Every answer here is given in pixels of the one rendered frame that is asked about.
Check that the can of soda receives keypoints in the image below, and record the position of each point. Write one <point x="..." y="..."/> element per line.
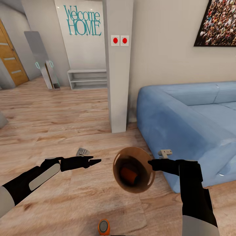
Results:
<point x="129" y="175"/>
<point x="104" y="227"/>

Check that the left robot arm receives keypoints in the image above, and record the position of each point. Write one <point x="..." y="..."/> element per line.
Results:
<point x="19" y="188"/>

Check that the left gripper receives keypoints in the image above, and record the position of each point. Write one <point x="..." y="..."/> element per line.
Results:
<point x="85" y="162"/>

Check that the trash can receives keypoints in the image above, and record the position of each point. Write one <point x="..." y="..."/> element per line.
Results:
<point x="136" y="159"/>

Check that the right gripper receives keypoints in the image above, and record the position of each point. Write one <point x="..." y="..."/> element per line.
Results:
<point x="160" y="164"/>

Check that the door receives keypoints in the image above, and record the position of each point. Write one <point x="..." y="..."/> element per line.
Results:
<point x="10" y="59"/>

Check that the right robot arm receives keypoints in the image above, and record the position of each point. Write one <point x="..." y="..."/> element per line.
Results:
<point x="198" y="217"/>

